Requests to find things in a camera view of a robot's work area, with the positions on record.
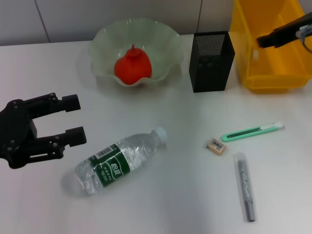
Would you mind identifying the red pear-shaped fruit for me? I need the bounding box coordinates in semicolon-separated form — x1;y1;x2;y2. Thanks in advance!
114;43;153;86

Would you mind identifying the grey pen in clear sleeve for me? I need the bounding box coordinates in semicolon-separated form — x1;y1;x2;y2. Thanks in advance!
233;151;257;223

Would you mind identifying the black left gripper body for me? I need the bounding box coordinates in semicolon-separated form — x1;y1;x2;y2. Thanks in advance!
0;98;38;170

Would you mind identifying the beige eraser with barcode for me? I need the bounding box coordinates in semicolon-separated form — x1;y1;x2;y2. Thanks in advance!
204;137;228;156

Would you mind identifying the grey right gripper cable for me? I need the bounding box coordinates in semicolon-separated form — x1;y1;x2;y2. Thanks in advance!
295;23;312;53

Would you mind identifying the yellow plastic storage bin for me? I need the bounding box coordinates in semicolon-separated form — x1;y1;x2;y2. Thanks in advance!
229;0;312;94

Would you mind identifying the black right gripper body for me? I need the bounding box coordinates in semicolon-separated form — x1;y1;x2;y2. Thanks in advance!
283;11;312;45

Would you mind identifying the clear green-label water bottle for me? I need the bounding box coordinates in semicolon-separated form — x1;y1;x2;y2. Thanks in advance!
74;126;169;197

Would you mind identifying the mint green utility knife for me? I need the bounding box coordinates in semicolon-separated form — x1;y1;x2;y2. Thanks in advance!
221;120;285;143

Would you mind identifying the pale green wavy fruit bowl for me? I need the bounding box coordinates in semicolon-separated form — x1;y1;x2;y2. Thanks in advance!
88;17;184;88

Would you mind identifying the black mesh pen holder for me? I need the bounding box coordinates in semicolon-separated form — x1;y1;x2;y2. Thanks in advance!
188;30;236;94

